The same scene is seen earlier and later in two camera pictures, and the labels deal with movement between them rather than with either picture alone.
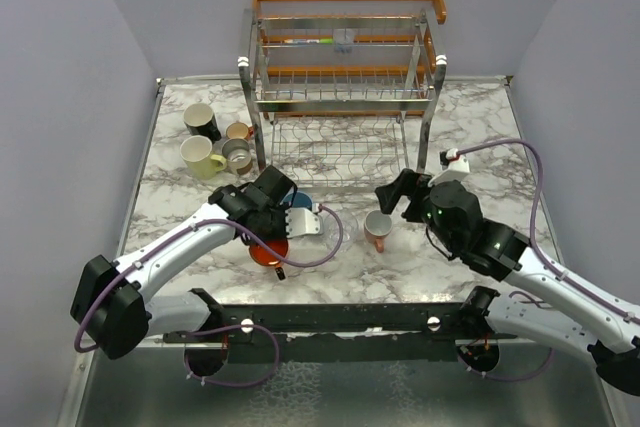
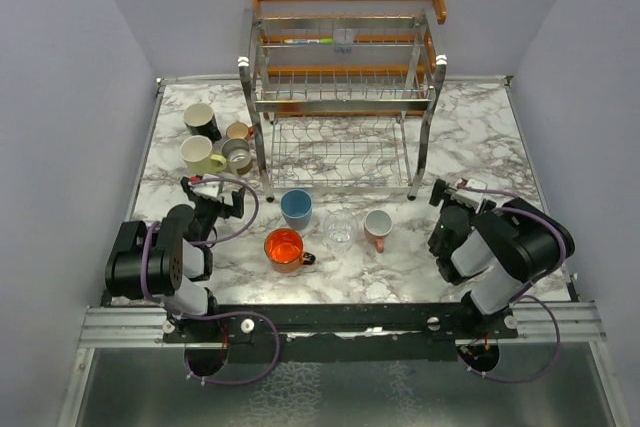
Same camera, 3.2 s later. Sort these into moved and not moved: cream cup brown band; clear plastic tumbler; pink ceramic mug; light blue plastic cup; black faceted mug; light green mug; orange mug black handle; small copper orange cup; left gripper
Moved: orange mug black handle; left gripper; light blue plastic cup
Not moved: cream cup brown band; pink ceramic mug; small copper orange cup; clear plastic tumbler; black faceted mug; light green mug
